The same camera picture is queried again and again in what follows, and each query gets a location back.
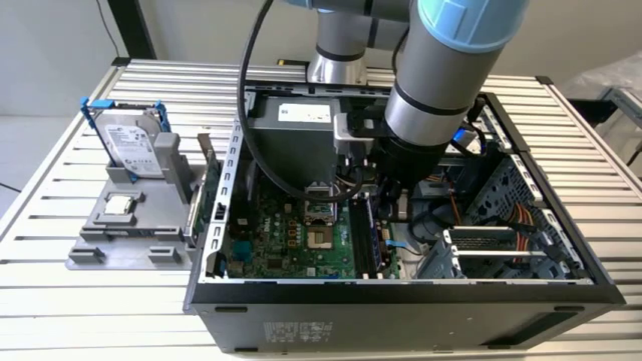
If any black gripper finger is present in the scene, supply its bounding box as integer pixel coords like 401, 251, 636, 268
378, 179, 416, 226

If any dark blue RAM stick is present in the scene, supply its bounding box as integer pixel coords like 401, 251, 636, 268
365, 193, 386, 275

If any metal socket cover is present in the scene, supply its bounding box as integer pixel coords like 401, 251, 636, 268
305, 180, 338, 226

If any CPU socket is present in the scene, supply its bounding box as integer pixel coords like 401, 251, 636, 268
306, 224, 337, 251

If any green motherboard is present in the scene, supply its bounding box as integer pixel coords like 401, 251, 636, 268
225, 180, 402, 281

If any grey metal disk bay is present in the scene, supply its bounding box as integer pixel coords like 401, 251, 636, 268
416, 225, 568, 280

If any grey power supply unit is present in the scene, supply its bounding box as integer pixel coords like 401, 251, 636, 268
249, 96, 346, 189

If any black open PC case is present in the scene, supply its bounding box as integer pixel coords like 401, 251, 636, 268
181, 77, 628, 355

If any green graphics card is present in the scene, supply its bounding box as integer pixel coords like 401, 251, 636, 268
183, 132, 226, 249

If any grey plastic parts rack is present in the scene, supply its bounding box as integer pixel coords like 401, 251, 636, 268
67, 131, 202, 272

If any translucent plastic sheet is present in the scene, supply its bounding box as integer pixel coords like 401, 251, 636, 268
566, 48, 642, 102

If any silver CPU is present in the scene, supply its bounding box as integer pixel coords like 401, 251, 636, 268
103, 195, 137, 215

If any hard disk in blue carrier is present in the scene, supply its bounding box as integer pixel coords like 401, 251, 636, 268
79, 96, 175, 184

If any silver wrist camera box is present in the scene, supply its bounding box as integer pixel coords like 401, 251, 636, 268
333, 112, 377, 156

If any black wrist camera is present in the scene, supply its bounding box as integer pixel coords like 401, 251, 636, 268
346, 108, 389, 139

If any thin orange wire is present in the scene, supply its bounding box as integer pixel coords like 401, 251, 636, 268
449, 190, 462, 227

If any orange yellow red wire bundle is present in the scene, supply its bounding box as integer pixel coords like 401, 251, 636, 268
504, 205, 537, 264

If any black camera cable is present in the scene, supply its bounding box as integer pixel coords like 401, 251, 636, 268
237, 0, 368, 202

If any aluminium frame table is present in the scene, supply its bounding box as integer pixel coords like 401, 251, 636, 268
594, 80, 642, 166

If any black metal frame post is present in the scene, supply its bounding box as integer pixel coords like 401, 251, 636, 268
107, 0, 158, 61

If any thin black wall cable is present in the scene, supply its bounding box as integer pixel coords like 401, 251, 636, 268
97, 0, 123, 61

